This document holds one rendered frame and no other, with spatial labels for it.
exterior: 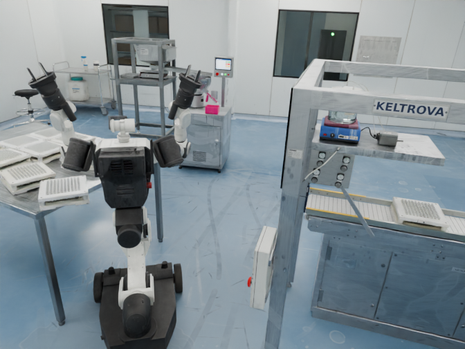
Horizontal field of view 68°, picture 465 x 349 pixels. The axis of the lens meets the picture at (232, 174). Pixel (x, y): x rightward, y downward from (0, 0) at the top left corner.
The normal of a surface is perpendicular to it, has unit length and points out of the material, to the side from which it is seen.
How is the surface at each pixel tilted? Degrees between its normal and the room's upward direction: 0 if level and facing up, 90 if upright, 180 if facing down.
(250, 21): 90
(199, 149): 90
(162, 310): 0
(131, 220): 45
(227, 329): 0
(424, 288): 90
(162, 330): 0
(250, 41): 90
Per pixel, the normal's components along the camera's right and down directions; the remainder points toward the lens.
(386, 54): -0.16, 0.40
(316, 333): 0.04, -0.91
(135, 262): 0.19, -0.39
